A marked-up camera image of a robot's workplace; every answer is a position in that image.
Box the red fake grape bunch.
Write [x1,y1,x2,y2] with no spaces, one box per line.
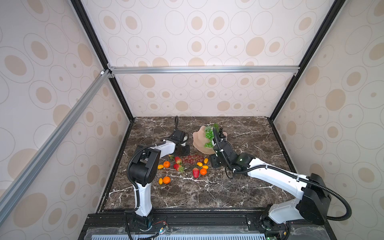
[182,154,205,165]

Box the fake orange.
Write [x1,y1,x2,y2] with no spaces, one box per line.
[200,168,208,176]
[164,161,171,168]

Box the pink scalloped fruit bowl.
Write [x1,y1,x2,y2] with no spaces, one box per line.
[193,126,215,155]

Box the green fake grape bunch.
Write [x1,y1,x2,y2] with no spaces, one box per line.
[204,124,220,149]

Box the black fake grape bunch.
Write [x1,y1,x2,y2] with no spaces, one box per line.
[218,128,227,141]

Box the fake orange near left arm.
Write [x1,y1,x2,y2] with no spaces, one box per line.
[163,176,171,184]

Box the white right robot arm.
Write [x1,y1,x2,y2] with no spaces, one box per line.
[210,153,332,231]

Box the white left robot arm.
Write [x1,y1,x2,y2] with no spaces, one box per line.
[127,140,190,230]

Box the red yellow-tipped fake strawberry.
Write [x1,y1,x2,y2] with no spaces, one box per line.
[175,157,182,165]

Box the silver horizontal aluminium bar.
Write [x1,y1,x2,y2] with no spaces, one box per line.
[111,66,300,74]

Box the silver diagonal aluminium bar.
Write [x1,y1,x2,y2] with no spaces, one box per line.
[1,69,112,224]

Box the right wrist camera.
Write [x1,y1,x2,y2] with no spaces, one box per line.
[213,140,238,164]

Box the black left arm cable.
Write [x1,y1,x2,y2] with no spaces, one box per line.
[124,115,190,240]

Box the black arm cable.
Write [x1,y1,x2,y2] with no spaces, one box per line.
[212,127,352,222]
[124,115,190,240]

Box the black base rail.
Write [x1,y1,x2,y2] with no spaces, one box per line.
[79,208,336,240]

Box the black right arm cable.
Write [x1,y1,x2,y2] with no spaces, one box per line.
[212,127,352,222]

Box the black vertical frame post left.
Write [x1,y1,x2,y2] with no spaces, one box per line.
[70,0,134,122]

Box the black vertical frame post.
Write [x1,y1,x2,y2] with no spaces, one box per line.
[269,0,347,123]
[70,0,134,122]

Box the black vertical frame post right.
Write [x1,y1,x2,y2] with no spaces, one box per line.
[269,0,347,123]

